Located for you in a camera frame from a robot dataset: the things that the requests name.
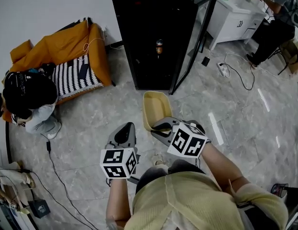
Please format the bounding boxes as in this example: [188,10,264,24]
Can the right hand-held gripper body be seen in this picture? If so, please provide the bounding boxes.
[167,119,212,159]

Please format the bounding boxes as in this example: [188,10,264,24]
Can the orange drink can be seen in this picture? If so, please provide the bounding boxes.
[155,39,164,55]

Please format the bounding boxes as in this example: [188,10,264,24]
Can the person's right forearm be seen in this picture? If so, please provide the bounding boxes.
[199,141,250,196]

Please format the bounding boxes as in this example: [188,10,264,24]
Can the black desk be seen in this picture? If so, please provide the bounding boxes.
[282,185,298,230]

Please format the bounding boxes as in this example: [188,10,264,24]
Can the person's left forearm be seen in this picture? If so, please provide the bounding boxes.
[105,178,138,228]

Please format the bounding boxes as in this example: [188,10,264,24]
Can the black power bank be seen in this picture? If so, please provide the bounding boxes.
[78,63,90,79]

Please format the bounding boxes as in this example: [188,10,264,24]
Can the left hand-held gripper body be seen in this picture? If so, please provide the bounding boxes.
[99,138,142,184]

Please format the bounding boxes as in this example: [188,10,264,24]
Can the small black box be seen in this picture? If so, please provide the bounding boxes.
[27,199,51,219]

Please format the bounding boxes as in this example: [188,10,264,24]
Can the black white striped blanket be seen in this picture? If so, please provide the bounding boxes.
[51,54,104,98]

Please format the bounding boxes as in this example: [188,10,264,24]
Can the long white cable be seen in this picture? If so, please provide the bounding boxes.
[225,52,292,81]

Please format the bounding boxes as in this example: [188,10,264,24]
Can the white cabinet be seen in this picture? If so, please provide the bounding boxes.
[205,0,267,52]

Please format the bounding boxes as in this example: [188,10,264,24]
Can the white power strip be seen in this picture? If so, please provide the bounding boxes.
[216,61,231,78]

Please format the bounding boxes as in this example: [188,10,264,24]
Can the black mini fridge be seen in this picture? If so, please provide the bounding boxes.
[112,0,219,95]

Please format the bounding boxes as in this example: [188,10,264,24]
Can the orange sofa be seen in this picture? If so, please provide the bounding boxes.
[1,16,114,124]

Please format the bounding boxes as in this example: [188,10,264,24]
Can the beige plastic container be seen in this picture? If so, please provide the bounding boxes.
[142,91,174,132]

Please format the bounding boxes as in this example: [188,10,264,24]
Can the black power cable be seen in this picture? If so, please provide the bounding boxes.
[220,62,256,91]

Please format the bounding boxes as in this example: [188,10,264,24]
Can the black mesh pen holder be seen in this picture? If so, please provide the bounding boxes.
[270,183,289,199]

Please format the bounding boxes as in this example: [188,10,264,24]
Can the person's dark trousers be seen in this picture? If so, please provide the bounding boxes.
[135,159,207,194]

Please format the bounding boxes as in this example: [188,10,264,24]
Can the person's pale yellow sweater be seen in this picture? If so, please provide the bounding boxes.
[124,171,289,230]

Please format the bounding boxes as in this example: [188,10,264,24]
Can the white charging cable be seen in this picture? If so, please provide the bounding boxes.
[82,31,107,55]

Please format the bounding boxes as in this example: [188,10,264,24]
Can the black charger with cable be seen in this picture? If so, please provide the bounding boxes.
[40,133,99,230]

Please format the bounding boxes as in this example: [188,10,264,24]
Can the beige sandal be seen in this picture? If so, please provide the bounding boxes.
[18,171,36,189]

